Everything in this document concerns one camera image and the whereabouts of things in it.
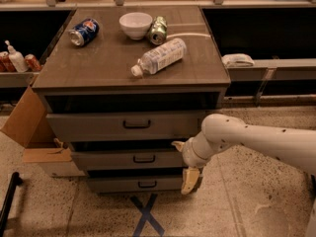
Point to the grey top drawer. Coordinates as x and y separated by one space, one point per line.
126 126

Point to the green soda can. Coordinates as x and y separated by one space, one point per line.
158 31

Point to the black left base leg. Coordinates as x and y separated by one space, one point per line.
15 181

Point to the grey bottom drawer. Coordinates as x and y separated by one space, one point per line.
135 184

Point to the red can at edge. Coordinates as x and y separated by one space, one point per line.
4 58

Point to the white bowl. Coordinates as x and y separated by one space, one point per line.
135 25

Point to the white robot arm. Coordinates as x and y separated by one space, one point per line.
294 147

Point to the blue pepsi can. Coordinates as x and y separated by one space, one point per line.
84 32

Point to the cardboard box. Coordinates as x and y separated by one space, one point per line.
27 125

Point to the grey drawer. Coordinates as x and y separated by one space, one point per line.
135 184
128 159
126 126

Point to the white pump bottle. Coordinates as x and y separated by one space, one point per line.
17 59

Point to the grey drawer cabinet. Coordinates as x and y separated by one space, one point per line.
96 79

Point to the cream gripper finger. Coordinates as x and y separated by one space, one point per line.
179 145
190 178

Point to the red soda can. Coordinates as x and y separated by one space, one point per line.
33 63

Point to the clear plastic water bottle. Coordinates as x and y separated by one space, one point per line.
159 57

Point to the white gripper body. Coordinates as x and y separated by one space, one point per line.
190 154

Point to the white folded cloth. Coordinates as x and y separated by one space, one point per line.
237 60

